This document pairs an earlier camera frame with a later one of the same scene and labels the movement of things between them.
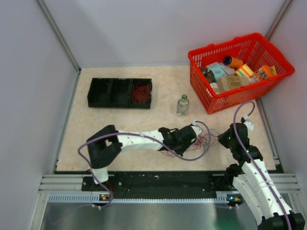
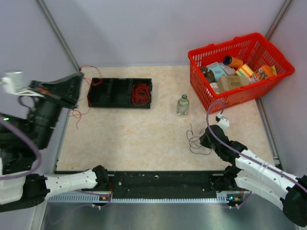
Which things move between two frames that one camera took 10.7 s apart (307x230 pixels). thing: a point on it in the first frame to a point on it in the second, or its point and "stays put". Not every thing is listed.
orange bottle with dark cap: x=231 y=61 stays put
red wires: x=140 y=94 stays put
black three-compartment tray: x=123 y=93 stays put
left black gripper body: x=182 y=147 to x=49 y=110
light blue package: x=218 y=71 stays put
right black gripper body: x=225 y=140 to x=206 y=142
